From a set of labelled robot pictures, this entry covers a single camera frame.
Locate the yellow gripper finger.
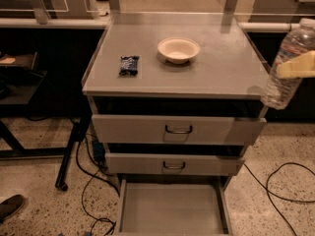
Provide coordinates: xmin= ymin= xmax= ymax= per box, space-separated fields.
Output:
xmin=277 ymin=51 xmax=315 ymax=79

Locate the clear plastic water bottle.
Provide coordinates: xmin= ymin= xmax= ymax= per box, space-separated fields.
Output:
xmin=261 ymin=19 xmax=315 ymax=110

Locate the grey drawer cabinet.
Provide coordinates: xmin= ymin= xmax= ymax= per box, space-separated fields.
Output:
xmin=81 ymin=11 xmax=284 ymax=236

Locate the grey bottom drawer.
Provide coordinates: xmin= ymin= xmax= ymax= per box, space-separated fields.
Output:
xmin=114 ymin=179 xmax=233 ymax=236

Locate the grey drawer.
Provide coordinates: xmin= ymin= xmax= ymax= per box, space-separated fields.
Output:
xmin=92 ymin=114 xmax=266 ymax=146
xmin=105 ymin=153 xmax=244 ymax=176
xmin=114 ymin=179 xmax=233 ymax=236

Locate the grey middle drawer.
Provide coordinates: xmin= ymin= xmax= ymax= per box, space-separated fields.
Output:
xmin=105 ymin=153 xmax=244 ymax=176

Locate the grey top drawer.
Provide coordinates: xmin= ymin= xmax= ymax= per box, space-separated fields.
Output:
xmin=92 ymin=114 xmax=266 ymax=146

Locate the white horizontal pipe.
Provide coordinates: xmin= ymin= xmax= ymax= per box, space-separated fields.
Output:
xmin=238 ymin=23 xmax=299 ymax=32

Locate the white paper bowl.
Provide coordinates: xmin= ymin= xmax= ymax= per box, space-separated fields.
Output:
xmin=157 ymin=37 xmax=200 ymax=64

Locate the dark blue snack packet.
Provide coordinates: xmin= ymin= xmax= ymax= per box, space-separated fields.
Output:
xmin=119 ymin=56 xmax=140 ymax=76

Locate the black shoe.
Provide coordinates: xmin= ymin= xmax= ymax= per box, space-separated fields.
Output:
xmin=0 ymin=195 xmax=25 ymax=223

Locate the black floor cable right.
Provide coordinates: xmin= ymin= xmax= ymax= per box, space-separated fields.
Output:
xmin=242 ymin=161 xmax=315 ymax=236

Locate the black floor cable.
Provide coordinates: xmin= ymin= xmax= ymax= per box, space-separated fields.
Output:
xmin=242 ymin=161 xmax=315 ymax=236
xmin=74 ymin=133 xmax=120 ymax=236

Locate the black floor cable left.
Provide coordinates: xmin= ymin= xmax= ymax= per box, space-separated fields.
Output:
xmin=74 ymin=133 xmax=120 ymax=236

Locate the black metal table frame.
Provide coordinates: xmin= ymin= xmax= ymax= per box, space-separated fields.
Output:
xmin=0 ymin=52 xmax=91 ymax=191

